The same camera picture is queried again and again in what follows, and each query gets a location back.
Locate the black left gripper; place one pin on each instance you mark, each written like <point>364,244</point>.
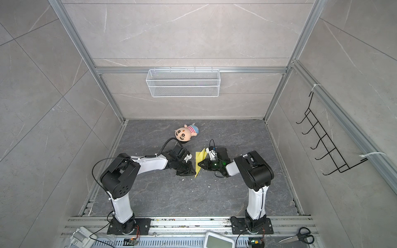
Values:
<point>190,170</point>

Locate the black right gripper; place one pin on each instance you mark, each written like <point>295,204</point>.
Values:
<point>208,165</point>

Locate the yellow square paper sheet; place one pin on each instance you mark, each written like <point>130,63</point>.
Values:
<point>199,157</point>

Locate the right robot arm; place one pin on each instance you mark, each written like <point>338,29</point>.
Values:
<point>256,173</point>

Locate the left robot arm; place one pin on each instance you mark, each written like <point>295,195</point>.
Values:
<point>117,180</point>

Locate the plush doll toy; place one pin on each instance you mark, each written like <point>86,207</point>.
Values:
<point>185,133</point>

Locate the white digital scale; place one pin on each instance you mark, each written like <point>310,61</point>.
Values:
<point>214,240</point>

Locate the small green circuit board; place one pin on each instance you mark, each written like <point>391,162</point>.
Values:
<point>256,243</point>

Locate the white device bottom left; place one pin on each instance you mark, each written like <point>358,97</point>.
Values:
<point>82,238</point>

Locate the white wire mesh basket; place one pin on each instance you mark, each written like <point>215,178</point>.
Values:
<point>173,83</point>

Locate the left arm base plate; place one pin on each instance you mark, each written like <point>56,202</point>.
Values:
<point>131,227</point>

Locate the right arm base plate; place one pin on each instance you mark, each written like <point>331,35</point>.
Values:
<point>249,226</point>

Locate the small red-wired circuit board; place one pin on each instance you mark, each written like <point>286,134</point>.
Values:
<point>131,241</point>

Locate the black wire hook rack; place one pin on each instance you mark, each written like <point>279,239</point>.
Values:
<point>339,164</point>

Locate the black handled scissors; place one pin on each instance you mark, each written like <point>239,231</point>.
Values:
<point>304,235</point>

